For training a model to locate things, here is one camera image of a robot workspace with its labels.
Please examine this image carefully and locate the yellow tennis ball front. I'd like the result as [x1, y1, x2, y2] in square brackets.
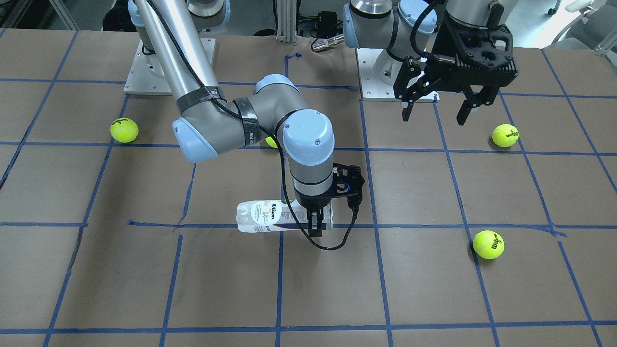
[472, 230, 505, 260]

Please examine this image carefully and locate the yellow tennis ball near base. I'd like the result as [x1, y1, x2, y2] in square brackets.
[110, 117, 139, 143]

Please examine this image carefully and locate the aluminium frame post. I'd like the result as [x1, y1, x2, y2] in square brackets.
[275, 0, 298, 45]

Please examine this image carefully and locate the clear Wilson tennis ball can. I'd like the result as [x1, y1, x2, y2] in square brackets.
[236, 200, 334, 233]

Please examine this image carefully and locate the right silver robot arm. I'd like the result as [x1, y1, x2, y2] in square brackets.
[128, 0, 364, 241]

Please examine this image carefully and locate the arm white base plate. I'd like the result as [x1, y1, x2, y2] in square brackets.
[356, 47, 440, 103]
[123, 39, 216, 95]

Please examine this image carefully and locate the silver connector plug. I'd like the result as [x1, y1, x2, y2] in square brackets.
[311, 34, 345, 53]

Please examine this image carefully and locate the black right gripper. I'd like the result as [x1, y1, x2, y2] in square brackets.
[295, 164, 364, 238]

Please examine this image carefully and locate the yellow tennis ball centre back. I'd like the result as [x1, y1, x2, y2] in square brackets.
[265, 136, 279, 149]

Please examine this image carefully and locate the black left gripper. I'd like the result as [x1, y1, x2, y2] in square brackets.
[393, 14, 518, 126]

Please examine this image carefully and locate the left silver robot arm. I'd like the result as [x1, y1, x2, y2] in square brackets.
[343, 0, 519, 125]

